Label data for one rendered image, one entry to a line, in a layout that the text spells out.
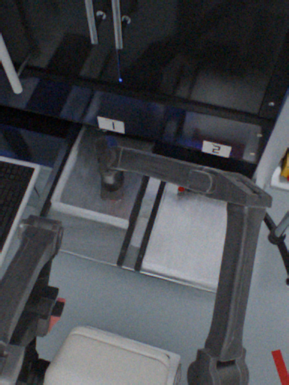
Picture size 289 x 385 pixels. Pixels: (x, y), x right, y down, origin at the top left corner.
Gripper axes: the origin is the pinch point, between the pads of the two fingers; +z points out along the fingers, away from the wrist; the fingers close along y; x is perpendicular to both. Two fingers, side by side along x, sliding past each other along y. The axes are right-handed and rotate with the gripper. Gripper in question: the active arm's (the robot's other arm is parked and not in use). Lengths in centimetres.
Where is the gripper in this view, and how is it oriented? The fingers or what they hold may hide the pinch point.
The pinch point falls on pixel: (114, 195)
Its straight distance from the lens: 143.5
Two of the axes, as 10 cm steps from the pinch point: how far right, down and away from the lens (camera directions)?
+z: 0.2, 4.0, 9.1
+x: -10.0, -0.1, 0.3
